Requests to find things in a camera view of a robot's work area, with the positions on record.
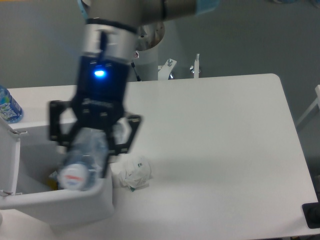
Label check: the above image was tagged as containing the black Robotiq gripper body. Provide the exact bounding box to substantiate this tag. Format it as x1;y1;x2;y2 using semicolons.
70;56;131;131

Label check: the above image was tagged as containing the clear crushed plastic bottle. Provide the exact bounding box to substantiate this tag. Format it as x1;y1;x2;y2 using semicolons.
57;128;109;191

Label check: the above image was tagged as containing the white paper trash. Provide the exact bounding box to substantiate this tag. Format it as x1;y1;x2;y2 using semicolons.
112;154;152;192

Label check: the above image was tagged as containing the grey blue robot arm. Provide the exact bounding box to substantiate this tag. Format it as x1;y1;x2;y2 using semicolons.
48;0;219;157

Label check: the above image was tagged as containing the white plastic trash can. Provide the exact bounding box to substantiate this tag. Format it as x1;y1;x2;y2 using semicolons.
0;120;114;226

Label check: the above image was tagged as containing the trash inside the can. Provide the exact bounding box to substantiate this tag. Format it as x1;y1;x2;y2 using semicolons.
47;171;59;191

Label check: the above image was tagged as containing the blue labelled water bottle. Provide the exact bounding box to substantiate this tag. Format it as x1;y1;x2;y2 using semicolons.
0;85;24;124

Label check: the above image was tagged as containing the black device at table edge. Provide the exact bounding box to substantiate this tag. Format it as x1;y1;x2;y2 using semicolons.
302;202;320;229

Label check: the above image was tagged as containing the black pedestal cable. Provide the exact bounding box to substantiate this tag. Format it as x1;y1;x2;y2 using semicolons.
130;61;142;82

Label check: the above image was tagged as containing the white pedestal base bracket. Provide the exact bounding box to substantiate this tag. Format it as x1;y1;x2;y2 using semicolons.
157;53;201;81

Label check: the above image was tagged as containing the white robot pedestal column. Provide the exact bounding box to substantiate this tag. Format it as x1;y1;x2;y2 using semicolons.
133;21;165;81

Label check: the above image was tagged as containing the white frame at right edge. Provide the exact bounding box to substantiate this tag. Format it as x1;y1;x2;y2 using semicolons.
295;84;320;132

